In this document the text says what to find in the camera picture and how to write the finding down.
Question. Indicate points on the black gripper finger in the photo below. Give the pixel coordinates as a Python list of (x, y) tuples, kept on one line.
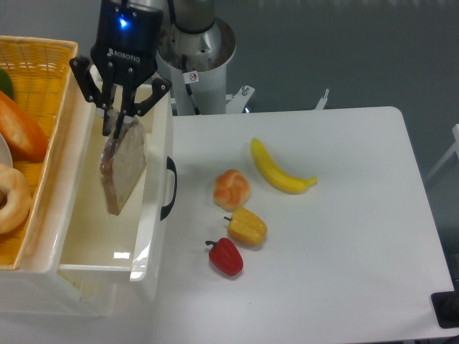
[(148, 96), (103, 99)]

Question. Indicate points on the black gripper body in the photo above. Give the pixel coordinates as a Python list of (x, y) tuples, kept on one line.
[(126, 43)]

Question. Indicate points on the toast slice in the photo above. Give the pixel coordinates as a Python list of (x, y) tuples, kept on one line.
[(122, 162)]

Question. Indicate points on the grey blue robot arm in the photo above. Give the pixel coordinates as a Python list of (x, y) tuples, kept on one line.
[(193, 17)]

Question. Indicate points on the yellow wicker basket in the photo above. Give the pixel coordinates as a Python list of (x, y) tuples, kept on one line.
[(40, 73)]

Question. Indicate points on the orange baguette loaf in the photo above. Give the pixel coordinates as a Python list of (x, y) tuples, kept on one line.
[(22, 133)]

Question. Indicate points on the green vegetable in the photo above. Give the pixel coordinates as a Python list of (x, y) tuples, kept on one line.
[(6, 84)]

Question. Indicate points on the white plate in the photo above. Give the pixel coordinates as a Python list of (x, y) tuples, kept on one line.
[(5, 153)]

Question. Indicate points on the round knotted bread roll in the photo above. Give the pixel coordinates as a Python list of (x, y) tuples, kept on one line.
[(231, 190)]

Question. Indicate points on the white plastic drawer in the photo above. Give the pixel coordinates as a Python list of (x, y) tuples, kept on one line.
[(127, 248)]

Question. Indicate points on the beige bagel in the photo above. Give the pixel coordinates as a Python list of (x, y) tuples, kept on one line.
[(15, 187)]

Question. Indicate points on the yellow bell pepper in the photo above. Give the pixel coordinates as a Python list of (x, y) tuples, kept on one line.
[(246, 227)]

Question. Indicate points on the yellow banana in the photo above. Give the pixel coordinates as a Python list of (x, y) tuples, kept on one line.
[(274, 175)]

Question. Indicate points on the red bell pepper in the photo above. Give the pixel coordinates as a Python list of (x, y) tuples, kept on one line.
[(225, 256)]

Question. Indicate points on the white drawer cabinet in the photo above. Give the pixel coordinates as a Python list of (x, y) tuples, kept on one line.
[(39, 284)]

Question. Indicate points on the black device at edge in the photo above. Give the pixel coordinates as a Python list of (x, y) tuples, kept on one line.
[(446, 308)]

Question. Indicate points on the black drawer handle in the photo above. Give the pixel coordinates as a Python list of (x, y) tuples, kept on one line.
[(171, 188)]

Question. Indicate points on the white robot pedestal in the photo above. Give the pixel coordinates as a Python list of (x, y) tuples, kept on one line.
[(197, 67)]

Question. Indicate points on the white table frame bracket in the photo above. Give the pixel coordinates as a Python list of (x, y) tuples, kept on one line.
[(238, 102)]

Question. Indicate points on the white chair frame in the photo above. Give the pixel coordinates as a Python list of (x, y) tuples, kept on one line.
[(447, 160)]

